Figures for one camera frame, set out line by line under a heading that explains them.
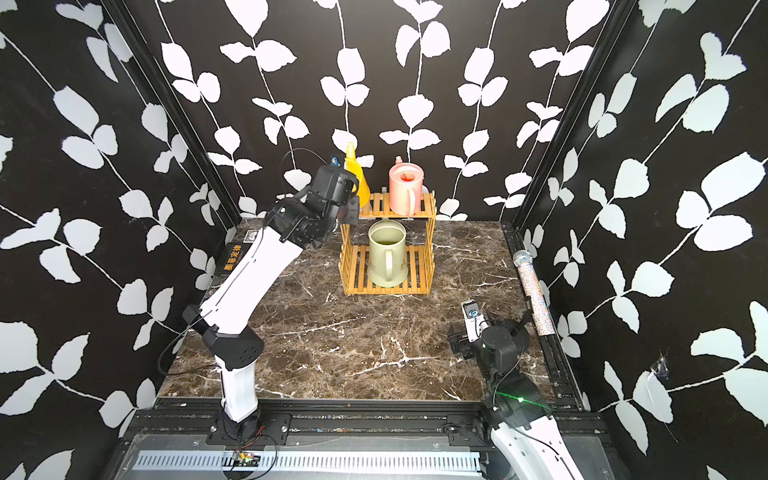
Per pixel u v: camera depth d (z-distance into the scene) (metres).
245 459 0.71
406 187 0.78
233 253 1.08
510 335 0.55
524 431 0.49
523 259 0.78
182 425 0.75
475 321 0.62
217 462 0.70
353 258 1.07
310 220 0.48
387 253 0.84
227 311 0.46
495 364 0.55
